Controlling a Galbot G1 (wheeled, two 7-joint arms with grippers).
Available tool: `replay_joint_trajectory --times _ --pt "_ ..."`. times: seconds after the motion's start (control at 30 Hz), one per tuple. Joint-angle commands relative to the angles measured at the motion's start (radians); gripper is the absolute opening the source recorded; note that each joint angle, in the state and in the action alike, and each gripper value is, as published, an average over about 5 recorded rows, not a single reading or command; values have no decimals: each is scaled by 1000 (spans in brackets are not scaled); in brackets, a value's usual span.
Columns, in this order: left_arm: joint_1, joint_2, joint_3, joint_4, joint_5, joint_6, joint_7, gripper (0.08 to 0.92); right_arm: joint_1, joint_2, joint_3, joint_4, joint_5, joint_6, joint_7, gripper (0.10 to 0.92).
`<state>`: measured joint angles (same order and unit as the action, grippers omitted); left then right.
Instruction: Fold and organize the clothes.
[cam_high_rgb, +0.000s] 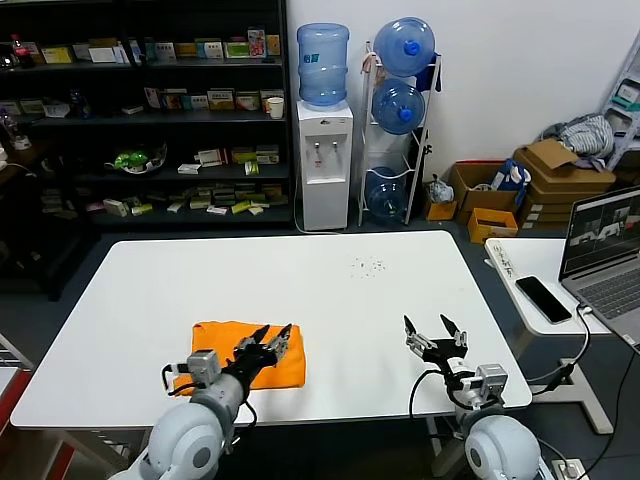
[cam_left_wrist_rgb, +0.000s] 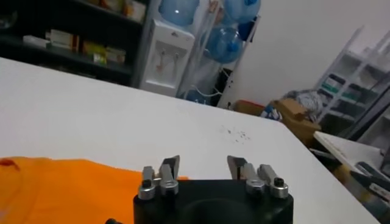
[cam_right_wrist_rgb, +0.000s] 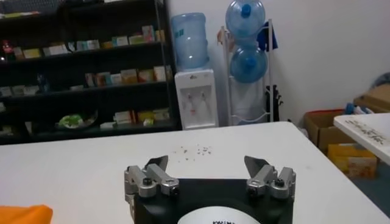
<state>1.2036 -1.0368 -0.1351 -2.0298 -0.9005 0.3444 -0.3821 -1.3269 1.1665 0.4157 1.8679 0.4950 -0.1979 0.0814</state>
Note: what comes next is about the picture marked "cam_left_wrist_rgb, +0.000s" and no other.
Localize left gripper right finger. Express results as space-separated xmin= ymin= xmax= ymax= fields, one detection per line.
xmin=227 ymin=155 xmax=289 ymax=199

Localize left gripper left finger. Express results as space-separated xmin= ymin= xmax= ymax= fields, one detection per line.
xmin=138 ymin=155 xmax=181 ymax=201

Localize orange T-shirt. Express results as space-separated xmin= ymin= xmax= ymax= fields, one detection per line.
xmin=0 ymin=156 xmax=190 ymax=224

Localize grey striped clothes pile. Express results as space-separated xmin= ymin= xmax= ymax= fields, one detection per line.
xmin=283 ymin=89 xmax=324 ymax=122

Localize small scattered crumbs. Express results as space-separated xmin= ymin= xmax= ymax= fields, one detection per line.
xmin=219 ymin=124 xmax=252 ymax=144

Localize blue white package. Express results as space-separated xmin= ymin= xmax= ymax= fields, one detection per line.
xmin=260 ymin=105 xmax=283 ymax=121

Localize orange cardboard box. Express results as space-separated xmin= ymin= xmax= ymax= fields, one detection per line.
xmin=286 ymin=120 xmax=322 ymax=147

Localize large white table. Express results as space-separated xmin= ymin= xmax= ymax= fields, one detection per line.
xmin=0 ymin=57 xmax=381 ymax=224

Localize brown cardboard box with flap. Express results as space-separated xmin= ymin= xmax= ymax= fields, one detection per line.
xmin=274 ymin=97 xmax=311 ymax=122

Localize blue water jug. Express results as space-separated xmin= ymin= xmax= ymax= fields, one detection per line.
xmin=182 ymin=88 xmax=214 ymax=106
xmin=204 ymin=26 xmax=244 ymax=65
xmin=224 ymin=0 xmax=262 ymax=24
xmin=158 ymin=0 xmax=200 ymax=27

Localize small white side table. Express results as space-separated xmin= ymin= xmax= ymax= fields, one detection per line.
xmin=313 ymin=130 xmax=390 ymax=220

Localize white teal box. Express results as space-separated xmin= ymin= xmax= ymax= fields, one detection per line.
xmin=321 ymin=74 xmax=347 ymax=95

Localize white green flat carton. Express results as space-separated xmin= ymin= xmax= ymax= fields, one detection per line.
xmin=105 ymin=47 xmax=126 ymax=64

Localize white water dispenser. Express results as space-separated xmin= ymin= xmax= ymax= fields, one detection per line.
xmin=139 ymin=19 xmax=196 ymax=98

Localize yellow green box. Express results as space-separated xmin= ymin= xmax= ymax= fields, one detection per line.
xmin=82 ymin=41 xmax=107 ymax=58

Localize light grey metal rack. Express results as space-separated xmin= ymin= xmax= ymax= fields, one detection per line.
xmin=313 ymin=26 xmax=390 ymax=144

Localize black shelving unit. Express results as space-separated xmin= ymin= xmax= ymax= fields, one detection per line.
xmin=0 ymin=0 xmax=153 ymax=88

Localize white red box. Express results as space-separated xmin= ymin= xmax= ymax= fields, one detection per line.
xmin=45 ymin=29 xmax=80 ymax=51

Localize flat white box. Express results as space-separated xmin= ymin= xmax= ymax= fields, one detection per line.
xmin=23 ymin=35 xmax=51 ymax=49

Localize white wire jug rack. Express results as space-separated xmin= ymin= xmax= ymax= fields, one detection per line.
xmin=176 ymin=0 xmax=261 ymax=109

